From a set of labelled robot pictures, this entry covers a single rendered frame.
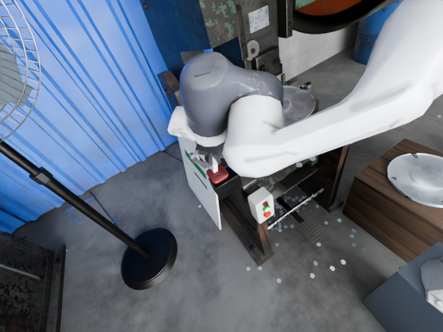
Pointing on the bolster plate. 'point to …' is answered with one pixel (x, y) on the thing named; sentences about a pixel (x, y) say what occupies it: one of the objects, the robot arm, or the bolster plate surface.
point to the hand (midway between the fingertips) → (213, 165)
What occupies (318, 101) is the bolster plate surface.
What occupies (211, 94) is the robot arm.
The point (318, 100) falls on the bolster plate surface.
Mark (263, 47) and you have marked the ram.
